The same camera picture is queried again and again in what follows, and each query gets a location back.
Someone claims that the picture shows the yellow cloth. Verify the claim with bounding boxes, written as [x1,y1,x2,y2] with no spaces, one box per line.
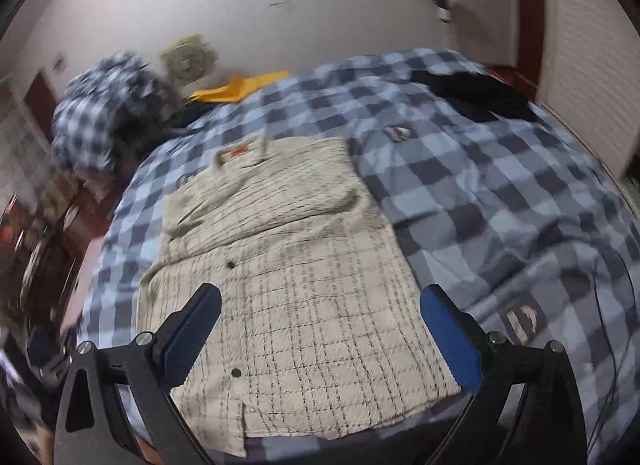
[185,71,292,103]

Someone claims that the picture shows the blue checkered bed sheet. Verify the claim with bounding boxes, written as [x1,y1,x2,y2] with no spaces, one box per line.
[75,47,640,461]

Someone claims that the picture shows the black clothing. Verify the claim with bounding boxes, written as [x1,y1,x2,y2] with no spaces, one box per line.
[410,69,538,123]

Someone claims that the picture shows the checkered duvet pile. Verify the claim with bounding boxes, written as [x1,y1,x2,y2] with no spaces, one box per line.
[50,51,183,173]

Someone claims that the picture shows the white louvered door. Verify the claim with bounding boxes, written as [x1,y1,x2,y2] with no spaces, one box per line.
[540,0,640,180]

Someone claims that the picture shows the cream box fan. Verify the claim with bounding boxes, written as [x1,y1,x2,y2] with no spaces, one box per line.
[160,35,217,83]

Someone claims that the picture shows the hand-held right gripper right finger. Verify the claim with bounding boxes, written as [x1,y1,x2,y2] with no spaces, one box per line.
[420,284,587,465]

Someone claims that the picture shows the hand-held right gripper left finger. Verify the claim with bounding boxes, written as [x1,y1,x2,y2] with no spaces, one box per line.
[52,283,222,465]

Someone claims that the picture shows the cream plaid shirt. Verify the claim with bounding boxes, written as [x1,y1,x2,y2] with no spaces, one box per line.
[135,137,462,456]

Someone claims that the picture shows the patterned curtain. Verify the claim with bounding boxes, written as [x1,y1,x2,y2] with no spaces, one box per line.
[0,95,56,206]

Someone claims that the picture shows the white wall lamp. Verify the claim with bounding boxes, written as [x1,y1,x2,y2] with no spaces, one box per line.
[431,0,460,24]

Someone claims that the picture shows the brown door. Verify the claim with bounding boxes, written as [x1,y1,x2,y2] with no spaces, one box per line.
[25,70,58,126]

